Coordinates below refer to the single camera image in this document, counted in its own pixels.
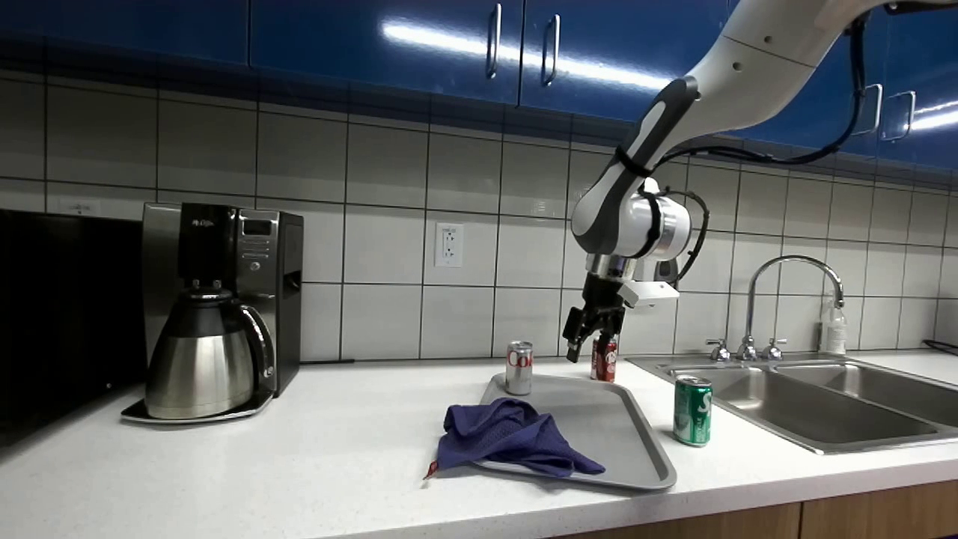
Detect clear dish soap bottle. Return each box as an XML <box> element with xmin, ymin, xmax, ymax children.
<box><xmin>816</xmin><ymin>296</ymin><xmax>852</xmax><ymax>360</ymax></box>

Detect grey plastic serving tray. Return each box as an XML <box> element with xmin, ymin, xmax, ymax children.
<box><xmin>466</xmin><ymin>372</ymin><xmax>680</xmax><ymax>497</ymax></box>

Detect green Sprite soda can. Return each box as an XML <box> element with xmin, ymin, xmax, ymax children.
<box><xmin>671</xmin><ymin>372</ymin><xmax>714</xmax><ymax>449</ymax></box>

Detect silver cabinet door handle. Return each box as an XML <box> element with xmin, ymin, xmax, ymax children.
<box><xmin>855</xmin><ymin>80</ymin><xmax>885</xmax><ymax>139</ymax></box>
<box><xmin>888</xmin><ymin>88</ymin><xmax>918</xmax><ymax>145</ymax></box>
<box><xmin>482</xmin><ymin>0</ymin><xmax>505</xmax><ymax>80</ymax></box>
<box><xmin>537</xmin><ymin>10</ymin><xmax>566</xmax><ymax>89</ymax></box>

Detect wooden lower cabinet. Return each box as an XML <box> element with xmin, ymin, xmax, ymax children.
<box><xmin>557</xmin><ymin>476</ymin><xmax>958</xmax><ymax>539</ymax></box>

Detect blue glossy upper cabinets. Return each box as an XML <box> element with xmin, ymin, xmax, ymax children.
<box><xmin>0</xmin><ymin>0</ymin><xmax>958</xmax><ymax>163</ymax></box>

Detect steel and black coffee maker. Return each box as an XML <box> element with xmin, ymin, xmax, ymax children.
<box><xmin>120</xmin><ymin>202</ymin><xmax>305</xmax><ymax>429</ymax></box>

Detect purple cloth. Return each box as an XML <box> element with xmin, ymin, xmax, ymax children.
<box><xmin>421</xmin><ymin>398</ymin><xmax>606</xmax><ymax>485</ymax></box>

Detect chrome gooseneck faucet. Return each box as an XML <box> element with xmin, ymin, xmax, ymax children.
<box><xmin>704</xmin><ymin>252</ymin><xmax>850</xmax><ymax>365</ymax></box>

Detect black robot wrist cable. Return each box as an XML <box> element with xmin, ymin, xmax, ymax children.
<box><xmin>651</xmin><ymin>10</ymin><xmax>874</xmax><ymax>287</ymax></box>

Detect white wall outlet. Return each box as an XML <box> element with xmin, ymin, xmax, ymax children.
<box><xmin>434</xmin><ymin>220</ymin><xmax>466</xmax><ymax>269</ymax></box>

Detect stainless steel double sink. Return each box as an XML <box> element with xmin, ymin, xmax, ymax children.
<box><xmin>636</xmin><ymin>353</ymin><xmax>958</xmax><ymax>459</ymax></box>

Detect black microwave oven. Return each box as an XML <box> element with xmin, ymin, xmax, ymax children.
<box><xmin>0</xmin><ymin>208</ymin><xmax>150</xmax><ymax>443</ymax></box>

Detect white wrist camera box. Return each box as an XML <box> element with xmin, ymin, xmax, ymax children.
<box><xmin>615</xmin><ymin>276</ymin><xmax>683</xmax><ymax>311</ymax></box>

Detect silver Diet Coke can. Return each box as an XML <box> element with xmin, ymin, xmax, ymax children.
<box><xmin>502</xmin><ymin>339</ymin><xmax>537</xmax><ymax>398</ymax></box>

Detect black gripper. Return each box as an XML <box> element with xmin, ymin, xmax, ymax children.
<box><xmin>560</xmin><ymin>269</ymin><xmax>635</xmax><ymax>365</ymax></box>

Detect red soda can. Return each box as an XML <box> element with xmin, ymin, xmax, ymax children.
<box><xmin>588</xmin><ymin>333</ymin><xmax>621</xmax><ymax>387</ymax></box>

